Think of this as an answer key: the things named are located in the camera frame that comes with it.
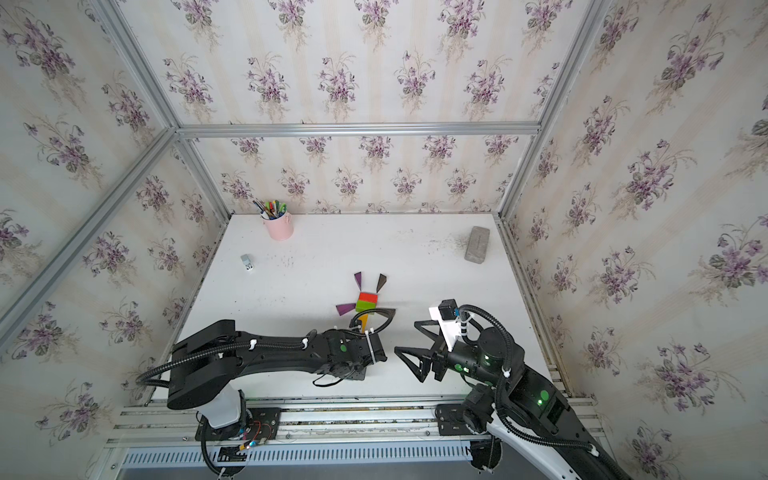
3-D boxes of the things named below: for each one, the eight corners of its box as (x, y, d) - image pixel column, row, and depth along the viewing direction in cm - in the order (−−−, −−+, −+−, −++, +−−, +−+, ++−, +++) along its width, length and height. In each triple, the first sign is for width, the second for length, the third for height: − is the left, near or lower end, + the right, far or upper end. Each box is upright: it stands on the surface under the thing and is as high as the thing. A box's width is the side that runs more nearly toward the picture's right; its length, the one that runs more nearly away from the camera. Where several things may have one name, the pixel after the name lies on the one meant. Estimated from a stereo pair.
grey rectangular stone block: (463, 259, 109) (465, 254, 106) (470, 229, 119) (472, 223, 116) (483, 265, 107) (486, 259, 105) (489, 233, 117) (491, 228, 115)
